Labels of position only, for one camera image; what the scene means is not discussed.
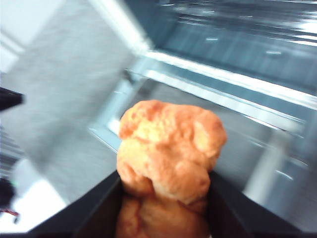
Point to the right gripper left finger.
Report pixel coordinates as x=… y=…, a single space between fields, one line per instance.
x=81 y=218

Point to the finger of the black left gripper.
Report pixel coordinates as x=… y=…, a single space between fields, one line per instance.
x=11 y=100

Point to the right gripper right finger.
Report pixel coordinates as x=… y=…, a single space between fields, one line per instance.
x=240 y=218

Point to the golden orange bread loaf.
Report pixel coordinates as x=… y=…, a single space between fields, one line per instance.
x=168 y=161

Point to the cream Toshiba toaster oven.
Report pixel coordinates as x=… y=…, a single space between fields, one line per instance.
x=223 y=62

